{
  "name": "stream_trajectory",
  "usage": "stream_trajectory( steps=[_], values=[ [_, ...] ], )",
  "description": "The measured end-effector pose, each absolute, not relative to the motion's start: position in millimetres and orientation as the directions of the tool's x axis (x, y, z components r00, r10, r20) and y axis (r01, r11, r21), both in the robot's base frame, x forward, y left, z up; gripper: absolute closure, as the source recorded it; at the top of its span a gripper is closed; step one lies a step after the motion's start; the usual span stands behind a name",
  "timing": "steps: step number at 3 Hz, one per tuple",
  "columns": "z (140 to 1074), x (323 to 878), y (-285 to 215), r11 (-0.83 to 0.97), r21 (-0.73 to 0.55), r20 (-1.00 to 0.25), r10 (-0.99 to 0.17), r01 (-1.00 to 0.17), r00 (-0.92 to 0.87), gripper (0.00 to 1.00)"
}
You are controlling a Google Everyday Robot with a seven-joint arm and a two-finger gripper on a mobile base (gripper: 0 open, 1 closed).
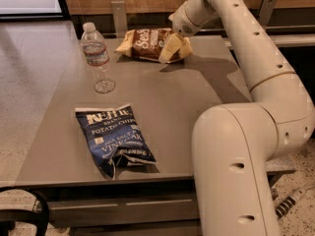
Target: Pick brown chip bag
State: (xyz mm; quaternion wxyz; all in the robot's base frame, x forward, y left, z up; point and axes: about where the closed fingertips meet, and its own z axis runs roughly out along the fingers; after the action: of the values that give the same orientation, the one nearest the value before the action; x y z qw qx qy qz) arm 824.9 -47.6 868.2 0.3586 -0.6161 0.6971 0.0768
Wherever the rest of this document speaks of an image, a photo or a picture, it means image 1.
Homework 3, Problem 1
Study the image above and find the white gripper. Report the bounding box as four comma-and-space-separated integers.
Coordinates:
158, 0, 205, 64

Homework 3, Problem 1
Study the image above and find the brown chip bag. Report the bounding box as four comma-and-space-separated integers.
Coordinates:
116, 28, 193, 62

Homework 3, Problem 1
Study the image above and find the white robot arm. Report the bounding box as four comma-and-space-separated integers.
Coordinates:
170, 0, 314, 236

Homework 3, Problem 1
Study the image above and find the blue potato chip bag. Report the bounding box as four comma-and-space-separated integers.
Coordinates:
75, 104, 157, 178

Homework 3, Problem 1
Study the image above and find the clear plastic water bottle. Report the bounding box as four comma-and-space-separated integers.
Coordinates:
81, 23, 115, 93

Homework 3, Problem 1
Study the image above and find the grey table drawer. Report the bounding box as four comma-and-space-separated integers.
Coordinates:
48, 194, 199, 228

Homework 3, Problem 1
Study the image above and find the white power strip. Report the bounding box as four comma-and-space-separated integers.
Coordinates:
275, 188, 307, 219

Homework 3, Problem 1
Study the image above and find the black chair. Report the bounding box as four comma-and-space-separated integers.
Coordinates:
0, 188, 49, 236

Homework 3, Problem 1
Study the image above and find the left metal bracket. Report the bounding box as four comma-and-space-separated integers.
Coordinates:
111, 0, 128, 38

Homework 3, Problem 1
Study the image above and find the metal bracket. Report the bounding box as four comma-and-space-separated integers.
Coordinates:
111, 0, 128, 38
257, 0, 278, 30

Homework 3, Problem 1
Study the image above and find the right metal bracket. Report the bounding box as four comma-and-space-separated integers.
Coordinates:
257, 0, 278, 30

